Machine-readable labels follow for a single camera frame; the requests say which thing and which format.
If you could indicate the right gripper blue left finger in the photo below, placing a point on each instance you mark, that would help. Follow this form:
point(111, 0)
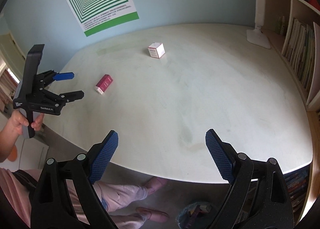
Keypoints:
point(100, 155)

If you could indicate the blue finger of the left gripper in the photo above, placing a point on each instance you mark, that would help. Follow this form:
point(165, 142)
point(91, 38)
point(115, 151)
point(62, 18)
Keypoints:
point(71, 96)
point(64, 76)

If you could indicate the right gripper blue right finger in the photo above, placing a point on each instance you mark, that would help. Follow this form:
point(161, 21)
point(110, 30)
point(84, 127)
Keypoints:
point(221, 154)

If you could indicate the small maroon box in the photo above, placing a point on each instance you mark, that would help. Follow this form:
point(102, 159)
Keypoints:
point(103, 84)

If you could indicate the small white red-trimmed box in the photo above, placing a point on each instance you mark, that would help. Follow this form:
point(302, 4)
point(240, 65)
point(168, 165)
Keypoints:
point(156, 50)

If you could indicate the teal-lined trash bin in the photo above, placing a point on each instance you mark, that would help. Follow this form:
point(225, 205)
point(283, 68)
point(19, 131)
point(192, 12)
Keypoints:
point(196, 215)

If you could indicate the person's left hand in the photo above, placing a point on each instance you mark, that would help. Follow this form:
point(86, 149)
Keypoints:
point(13, 128)

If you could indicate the right leg pink trousers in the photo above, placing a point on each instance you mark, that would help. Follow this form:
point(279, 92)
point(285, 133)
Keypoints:
point(114, 197)

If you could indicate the person's right pink shoe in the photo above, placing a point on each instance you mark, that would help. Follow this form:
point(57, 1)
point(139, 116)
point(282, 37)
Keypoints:
point(154, 184)

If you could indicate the person's pink shoe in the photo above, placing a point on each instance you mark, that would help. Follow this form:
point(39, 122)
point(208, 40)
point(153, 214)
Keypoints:
point(153, 215)
point(154, 184)

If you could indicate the person's left pink shoe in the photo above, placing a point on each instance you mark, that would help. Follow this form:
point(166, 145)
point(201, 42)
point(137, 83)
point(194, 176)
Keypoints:
point(153, 215)

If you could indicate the white desk lamp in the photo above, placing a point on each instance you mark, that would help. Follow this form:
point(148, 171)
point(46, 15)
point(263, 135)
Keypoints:
point(256, 36)

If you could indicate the row of upright books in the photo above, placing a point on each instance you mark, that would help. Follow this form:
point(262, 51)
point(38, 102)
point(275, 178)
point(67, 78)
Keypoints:
point(300, 52)

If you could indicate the wooden bookshelf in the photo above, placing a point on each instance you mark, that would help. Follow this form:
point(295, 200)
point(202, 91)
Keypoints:
point(279, 15)

